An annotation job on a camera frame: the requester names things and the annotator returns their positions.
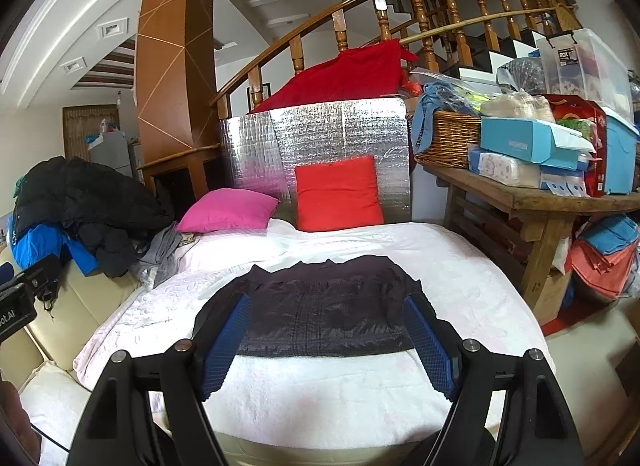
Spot red pillow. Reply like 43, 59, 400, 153
294, 156, 386, 233

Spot blue jacket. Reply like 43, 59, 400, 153
10, 225, 102, 277

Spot pile of dark coats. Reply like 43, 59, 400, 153
12, 156, 174, 279

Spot grey garment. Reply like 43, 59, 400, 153
135, 223, 199, 289

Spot wooden table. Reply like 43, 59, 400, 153
415, 161, 640, 327

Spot dotted clear plastic bag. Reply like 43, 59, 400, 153
496, 58, 546, 97

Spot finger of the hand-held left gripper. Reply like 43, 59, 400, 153
0, 255, 62, 299

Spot clear plastic storage box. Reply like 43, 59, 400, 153
536, 28, 635, 109

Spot black zip jacket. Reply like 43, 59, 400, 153
192, 255, 439, 360

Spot black cable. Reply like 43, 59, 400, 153
29, 423, 68, 453

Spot brown wooden column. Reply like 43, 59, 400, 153
134, 0, 224, 183

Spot blue plastic bin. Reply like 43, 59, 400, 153
602, 108, 640, 196

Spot blue cardboard box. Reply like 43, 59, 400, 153
480, 117, 597, 171

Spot brown wooden door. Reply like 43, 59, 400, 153
62, 104, 121, 162

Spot silver insulation panel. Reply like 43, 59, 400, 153
221, 97, 414, 227

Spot beige sofa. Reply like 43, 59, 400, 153
0, 246, 151, 466

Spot person's left forearm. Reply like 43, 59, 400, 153
0, 380, 43, 466

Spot cream plastic bag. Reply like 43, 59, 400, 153
480, 90, 556, 125

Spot salmon fabric bags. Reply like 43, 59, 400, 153
570, 238, 640, 305

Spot blue fabric bag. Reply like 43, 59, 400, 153
582, 216, 640, 255

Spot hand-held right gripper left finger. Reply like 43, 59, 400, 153
67, 292, 252, 466

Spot white blanket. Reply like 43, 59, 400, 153
30, 218, 557, 453

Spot red gift box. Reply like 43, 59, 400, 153
542, 94, 609, 197

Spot pink pillow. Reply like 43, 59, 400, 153
176, 188, 280, 234

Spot wicker basket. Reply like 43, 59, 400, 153
410, 110, 484, 171

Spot grey refrigerator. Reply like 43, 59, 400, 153
89, 130, 135, 182

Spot blue cloth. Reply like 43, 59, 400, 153
412, 82, 482, 153

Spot white tissue pack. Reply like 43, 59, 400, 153
477, 151, 544, 189

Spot framed wall picture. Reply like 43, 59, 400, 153
247, 80, 271, 107

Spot large red cushion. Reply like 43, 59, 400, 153
248, 39, 419, 114

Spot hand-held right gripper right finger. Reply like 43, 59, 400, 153
403, 293, 585, 466

